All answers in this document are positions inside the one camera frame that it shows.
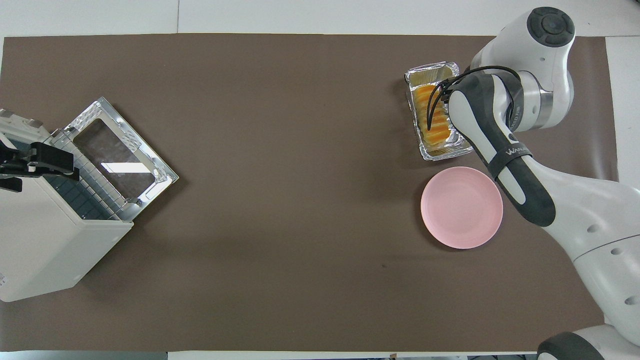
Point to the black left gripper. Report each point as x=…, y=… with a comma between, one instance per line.
x=15, y=161

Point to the golden bread loaf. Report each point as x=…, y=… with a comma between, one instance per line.
x=425, y=107

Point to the aluminium foil tray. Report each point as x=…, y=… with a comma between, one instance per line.
x=430, y=72

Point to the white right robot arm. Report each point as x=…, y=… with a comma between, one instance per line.
x=575, y=210

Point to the metal oven rack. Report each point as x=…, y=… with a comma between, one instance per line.
x=80, y=195

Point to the cream toaster oven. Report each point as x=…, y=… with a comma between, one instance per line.
x=45, y=240

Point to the glass oven door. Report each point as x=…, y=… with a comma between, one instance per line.
x=120, y=155

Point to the brown table mat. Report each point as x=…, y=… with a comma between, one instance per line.
x=300, y=200

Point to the pink round plate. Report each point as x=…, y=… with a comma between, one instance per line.
x=460, y=207

